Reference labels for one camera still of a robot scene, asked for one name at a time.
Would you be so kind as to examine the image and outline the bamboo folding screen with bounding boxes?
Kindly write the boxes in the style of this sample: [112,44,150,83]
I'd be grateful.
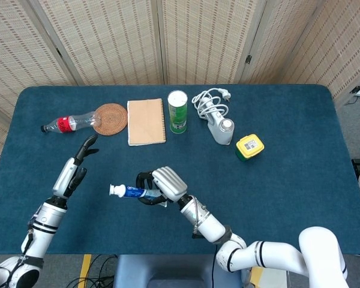
[0,0,360,187]

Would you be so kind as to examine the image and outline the blue white toothpaste tube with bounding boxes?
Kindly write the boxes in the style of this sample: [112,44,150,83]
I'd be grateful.
[109,183,169,208]

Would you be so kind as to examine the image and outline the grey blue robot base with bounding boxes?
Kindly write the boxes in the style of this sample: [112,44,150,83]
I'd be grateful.
[113,254,247,288]

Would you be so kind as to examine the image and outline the white power cable with plug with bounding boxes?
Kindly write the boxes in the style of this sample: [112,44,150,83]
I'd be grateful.
[191,88,232,119]

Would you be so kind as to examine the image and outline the blue felt table cloth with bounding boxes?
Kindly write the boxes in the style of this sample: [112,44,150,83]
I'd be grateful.
[0,83,360,256]

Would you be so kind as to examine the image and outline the clear cola bottle red label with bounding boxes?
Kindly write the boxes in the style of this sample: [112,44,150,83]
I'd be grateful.
[40,110,101,135]

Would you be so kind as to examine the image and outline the tan spiral notebook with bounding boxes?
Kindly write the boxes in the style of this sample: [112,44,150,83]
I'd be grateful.
[127,98,167,147]

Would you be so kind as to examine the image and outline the green cylindrical chip can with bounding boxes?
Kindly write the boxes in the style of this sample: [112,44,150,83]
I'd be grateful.
[167,90,189,134]

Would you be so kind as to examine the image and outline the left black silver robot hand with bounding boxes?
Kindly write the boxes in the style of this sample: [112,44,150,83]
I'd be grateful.
[52,134,100,199]

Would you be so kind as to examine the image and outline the yellow lid green box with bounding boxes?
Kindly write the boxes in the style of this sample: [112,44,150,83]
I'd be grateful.
[235,134,265,162]

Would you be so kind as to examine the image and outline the black floor cables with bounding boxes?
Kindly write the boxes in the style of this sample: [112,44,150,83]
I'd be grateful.
[68,254,118,288]

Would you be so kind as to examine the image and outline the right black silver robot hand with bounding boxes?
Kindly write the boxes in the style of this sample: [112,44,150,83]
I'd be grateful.
[135,166,189,208]

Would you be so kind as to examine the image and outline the yellow floor tape strip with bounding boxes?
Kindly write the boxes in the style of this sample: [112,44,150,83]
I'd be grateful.
[77,254,92,288]

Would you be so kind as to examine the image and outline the round woven rattan coaster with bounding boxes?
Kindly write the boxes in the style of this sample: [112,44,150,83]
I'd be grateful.
[93,103,128,136]

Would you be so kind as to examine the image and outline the yellow cardboard box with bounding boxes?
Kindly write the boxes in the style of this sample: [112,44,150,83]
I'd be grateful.
[248,266,290,288]

